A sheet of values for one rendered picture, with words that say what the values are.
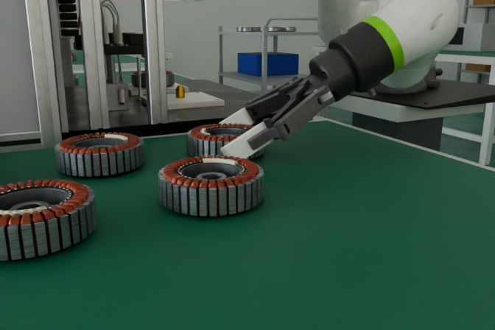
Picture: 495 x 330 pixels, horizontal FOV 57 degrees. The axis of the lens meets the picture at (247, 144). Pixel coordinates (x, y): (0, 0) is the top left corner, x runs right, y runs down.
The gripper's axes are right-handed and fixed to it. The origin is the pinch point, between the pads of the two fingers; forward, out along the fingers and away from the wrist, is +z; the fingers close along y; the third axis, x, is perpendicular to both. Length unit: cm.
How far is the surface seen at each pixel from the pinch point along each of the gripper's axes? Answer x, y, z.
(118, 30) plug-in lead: 21.6, 31.3, 5.9
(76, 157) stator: 10.9, -7.2, 17.2
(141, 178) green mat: 4.6, -8.8, 12.1
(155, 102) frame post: 8.3, 14.9, 6.6
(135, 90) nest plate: 8, 52, 11
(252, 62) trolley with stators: -50, 312, -64
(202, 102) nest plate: 0.7, 30.3, -0.7
